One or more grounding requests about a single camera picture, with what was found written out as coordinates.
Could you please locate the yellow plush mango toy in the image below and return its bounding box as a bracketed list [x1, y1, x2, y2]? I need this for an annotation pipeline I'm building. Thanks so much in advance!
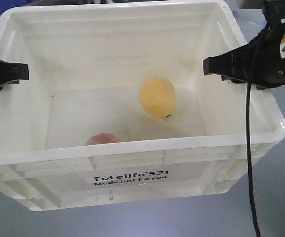
[139, 77, 176, 119]

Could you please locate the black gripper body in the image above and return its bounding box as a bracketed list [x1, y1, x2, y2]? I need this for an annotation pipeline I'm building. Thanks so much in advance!
[248, 0, 285, 90]

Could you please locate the white plastic tote crate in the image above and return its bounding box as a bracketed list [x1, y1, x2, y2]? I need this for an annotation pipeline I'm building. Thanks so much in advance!
[0, 0, 285, 212]

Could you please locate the pink plush peach toy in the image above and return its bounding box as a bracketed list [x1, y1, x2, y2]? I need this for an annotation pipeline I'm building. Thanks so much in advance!
[85, 133, 122, 145]

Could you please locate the black cable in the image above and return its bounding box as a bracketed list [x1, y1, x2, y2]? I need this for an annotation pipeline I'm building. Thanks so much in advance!
[246, 37, 262, 237]

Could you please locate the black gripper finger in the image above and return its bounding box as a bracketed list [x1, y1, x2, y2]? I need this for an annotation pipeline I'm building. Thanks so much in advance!
[203, 43, 257, 83]
[0, 60, 29, 91]

